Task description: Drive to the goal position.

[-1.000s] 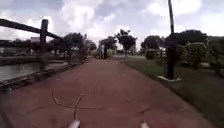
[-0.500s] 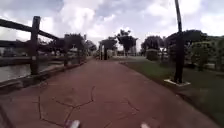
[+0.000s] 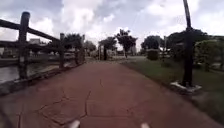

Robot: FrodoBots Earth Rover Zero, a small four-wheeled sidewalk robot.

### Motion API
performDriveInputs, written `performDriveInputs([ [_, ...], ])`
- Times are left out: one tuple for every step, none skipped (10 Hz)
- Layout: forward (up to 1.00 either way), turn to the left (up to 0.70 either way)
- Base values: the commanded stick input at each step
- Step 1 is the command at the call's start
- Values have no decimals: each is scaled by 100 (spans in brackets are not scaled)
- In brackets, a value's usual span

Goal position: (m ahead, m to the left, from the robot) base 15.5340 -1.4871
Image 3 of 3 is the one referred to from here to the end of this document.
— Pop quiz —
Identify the red paved path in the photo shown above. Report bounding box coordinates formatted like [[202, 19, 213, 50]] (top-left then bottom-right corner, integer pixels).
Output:
[[0, 59, 224, 128]]

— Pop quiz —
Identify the row of trees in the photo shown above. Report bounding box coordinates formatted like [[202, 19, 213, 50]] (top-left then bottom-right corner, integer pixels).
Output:
[[46, 28, 224, 61]]

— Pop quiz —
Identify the grass strip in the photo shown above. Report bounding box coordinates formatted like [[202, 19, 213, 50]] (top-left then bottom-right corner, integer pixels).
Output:
[[119, 56, 224, 124]]

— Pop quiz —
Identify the robot's own part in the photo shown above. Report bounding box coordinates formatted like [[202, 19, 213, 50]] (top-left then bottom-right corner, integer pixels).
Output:
[[68, 119, 82, 128], [139, 122, 151, 128]]

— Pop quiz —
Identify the dark wooden fence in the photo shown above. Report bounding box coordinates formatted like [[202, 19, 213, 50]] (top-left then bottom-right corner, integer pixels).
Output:
[[0, 11, 87, 81]]

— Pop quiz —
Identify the stone kerb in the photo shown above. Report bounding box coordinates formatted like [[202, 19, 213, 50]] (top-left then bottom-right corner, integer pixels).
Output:
[[0, 61, 86, 97]]

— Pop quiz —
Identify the water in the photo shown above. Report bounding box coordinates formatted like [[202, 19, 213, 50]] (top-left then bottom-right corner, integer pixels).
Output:
[[0, 59, 78, 84]]

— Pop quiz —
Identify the wooden post railing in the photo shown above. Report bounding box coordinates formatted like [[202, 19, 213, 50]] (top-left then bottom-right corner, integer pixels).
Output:
[[98, 44, 109, 62]]

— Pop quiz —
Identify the dark lamp post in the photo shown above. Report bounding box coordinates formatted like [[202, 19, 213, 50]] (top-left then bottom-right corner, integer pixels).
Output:
[[169, 0, 203, 94]]

